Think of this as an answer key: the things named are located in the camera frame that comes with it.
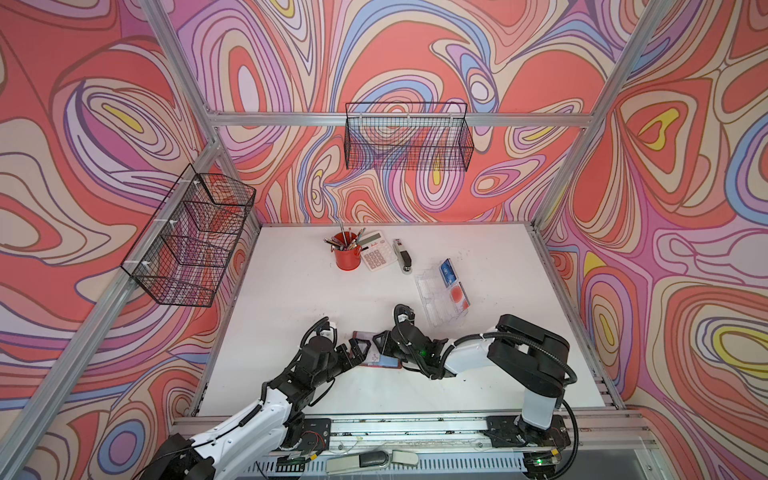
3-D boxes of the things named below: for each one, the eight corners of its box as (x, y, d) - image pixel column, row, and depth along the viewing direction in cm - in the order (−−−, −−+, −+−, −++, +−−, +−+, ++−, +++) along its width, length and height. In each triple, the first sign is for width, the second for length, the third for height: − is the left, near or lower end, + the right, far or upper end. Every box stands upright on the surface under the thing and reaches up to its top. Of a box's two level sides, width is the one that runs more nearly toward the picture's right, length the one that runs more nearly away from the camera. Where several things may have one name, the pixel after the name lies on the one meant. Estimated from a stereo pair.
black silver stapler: (403, 275, 107) (404, 267, 103) (392, 246, 115) (393, 237, 112) (413, 273, 107) (414, 265, 103) (401, 244, 116) (402, 236, 112)
